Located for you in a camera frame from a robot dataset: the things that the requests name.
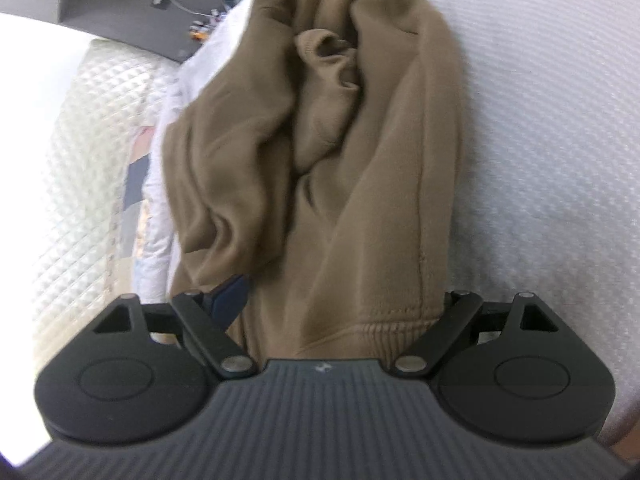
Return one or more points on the wall socket with charger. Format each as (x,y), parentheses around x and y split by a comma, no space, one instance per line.
(160,0)

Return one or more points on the patchwork pillow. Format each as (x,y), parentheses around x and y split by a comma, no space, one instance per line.
(135,185)

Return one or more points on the brown hoodie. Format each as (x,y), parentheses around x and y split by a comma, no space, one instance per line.
(350,185)

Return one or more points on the cluster of small bottles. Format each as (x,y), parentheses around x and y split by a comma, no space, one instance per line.
(197,32)

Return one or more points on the grey textured bed sheet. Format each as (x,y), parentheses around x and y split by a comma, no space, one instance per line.
(550,135)

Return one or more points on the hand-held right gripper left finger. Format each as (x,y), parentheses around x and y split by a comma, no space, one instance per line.
(232,296)

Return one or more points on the grey wardrobe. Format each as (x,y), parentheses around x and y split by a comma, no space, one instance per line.
(110,10)

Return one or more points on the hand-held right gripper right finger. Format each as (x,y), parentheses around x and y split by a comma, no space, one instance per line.
(450,320)

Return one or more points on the cream quilted headboard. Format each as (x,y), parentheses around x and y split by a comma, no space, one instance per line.
(90,160)

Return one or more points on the lavender duvet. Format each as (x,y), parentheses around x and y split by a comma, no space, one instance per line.
(200,70)

